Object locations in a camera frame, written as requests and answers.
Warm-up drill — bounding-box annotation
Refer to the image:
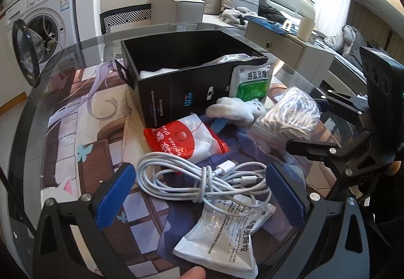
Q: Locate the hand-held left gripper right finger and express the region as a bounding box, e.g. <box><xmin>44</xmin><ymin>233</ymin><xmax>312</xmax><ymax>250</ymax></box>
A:
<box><xmin>265</xmin><ymin>163</ymin><xmax>371</xmax><ymax>279</ymax></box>

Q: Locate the blue mat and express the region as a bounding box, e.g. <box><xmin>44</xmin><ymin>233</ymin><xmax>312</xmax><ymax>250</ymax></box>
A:
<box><xmin>249</xmin><ymin>15</ymin><xmax>297</xmax><ymax>35</ymax></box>

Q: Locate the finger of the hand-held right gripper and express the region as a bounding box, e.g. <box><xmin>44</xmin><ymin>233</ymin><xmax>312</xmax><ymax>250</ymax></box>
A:
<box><xmin>286</xmin><ymin>138</ymin><xmax>351</xmax><ymax>161</ymax></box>
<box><xmin>315</xmin><ymin>91</ymin><xmax>370</xmax><ymax>116</ymax></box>

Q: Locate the white cotton pad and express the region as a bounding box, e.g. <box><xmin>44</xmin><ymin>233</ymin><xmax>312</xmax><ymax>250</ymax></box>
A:
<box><xmin>140</xmin><ymin>67</ymin><xmax>179</xmax><ymax>79</ymax></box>

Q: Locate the white washing machine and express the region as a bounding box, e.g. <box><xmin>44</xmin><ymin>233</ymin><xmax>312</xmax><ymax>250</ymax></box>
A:
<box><xmin>5</xmin><ymin>0</ymin><xmax>79</xmax><ymax>88</ymax></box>

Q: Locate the beige sofa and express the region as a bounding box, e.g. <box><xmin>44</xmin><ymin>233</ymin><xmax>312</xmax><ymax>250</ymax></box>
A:
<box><xmin>151</xmin><ymin>0</ymin><xmax>316</xmax><ymax>36</ymax></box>

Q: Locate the black jacket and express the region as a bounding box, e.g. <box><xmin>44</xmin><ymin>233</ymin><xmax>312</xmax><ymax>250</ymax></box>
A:
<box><xmin>257</xmin><ymin>0</ymin><xmax>288</xmax><ymax>25</ymax></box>

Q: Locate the grey down jacket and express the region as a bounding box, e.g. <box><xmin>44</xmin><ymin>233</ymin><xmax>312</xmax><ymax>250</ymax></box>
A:
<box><xmin>325</xmin><ymin>25</ymin><xmax>368</xmax><ymax>60</ymax></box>

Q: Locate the grey plush toy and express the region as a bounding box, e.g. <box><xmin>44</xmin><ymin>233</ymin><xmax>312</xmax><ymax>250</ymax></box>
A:
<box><xmin>206</xmin><ymin>96</ymin><xmax>267</xmax><ymax>125</ymax></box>

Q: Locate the white medicine packet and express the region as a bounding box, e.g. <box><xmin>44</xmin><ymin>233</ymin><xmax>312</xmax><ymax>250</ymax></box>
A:
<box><xmin>173</xmin><ymin>198</ymin><xmax>280</xmax><ymax>279</ymax></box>

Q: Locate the printed table mat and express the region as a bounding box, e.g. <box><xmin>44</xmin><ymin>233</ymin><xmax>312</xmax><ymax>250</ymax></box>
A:
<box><xmin>41</xmin><ymin>62</ymin><xmax>316</xmax><ymax>279</ymax></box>

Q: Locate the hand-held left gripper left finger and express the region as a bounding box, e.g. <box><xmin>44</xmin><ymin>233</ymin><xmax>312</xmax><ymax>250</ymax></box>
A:
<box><xmin>32</xmin><ymin>163</ymin><xmax>137</xmax><ymax>279</ymax></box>

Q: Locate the green medicine packet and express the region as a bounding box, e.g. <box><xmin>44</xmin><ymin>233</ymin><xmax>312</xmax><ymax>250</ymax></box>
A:
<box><xmin>231</xmin><ymin>63</ymin><xmax>272</xmax><ymax>102</ymax></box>

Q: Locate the white charging cable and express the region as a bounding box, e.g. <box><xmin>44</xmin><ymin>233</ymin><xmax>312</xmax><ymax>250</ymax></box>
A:
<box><xmin>136</xmin><ymin>153</ymin><xmax>272</xmax><ymax>213</ymax></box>

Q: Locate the grey furry cloth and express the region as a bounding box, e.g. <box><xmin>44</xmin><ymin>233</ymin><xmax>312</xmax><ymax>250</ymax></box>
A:
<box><xmin>219</xmin><ymin>7</ymin><xmax>256</xmax><ymax>25</ymax></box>

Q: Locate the chair with patterned back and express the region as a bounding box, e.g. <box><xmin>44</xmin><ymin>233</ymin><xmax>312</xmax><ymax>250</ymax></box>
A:
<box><xmin>99</xmin><ymin>4</ymin><xmax>152</xmax><ymax>35</ymax></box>

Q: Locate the black cardboard box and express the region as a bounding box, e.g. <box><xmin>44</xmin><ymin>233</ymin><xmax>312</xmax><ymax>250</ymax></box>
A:
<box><xmin>121</xmin><ymin>30</ymin><xmax>269</xmax><ymax>128</ymax></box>

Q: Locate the red and white packet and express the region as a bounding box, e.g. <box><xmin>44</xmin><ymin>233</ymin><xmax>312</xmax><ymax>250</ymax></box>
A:
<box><xmin>143</xmin><ymin>114</ymin><xmax>229</xmax><ymax>163</ymax></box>

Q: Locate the clear plastic bag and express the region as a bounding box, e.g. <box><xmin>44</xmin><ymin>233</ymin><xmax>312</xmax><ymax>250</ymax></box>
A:
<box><xmin>218</xmin><ymin>54</ymin><xmax>253</xmax><ymax>64</ymax></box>

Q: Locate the clear bag of striped straws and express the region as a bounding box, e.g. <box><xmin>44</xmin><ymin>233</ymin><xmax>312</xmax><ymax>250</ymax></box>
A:
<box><xmin>249</xmin><ymin>86</ymin><xmax>321</xmax><ymax>153</ymax></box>

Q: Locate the beige cabinet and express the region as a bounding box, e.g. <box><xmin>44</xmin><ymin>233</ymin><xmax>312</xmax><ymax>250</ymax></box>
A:
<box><xmin>245</xmin><ymin>18</ymin><xmax>335</xmax><ymax>84</ymax></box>

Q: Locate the white cylinder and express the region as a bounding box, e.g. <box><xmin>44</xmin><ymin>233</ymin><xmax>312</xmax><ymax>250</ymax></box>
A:
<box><xmin>298</xmin><ymin>17</ymin><xmax>316</xmax><ymax>40</ymax></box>

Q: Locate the person's left hand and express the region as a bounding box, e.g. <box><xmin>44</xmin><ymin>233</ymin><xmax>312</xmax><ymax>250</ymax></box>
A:
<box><xmin>177</xmin><ymin>266</ymin><xmax>207</xmax><ymax>279</ymax></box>

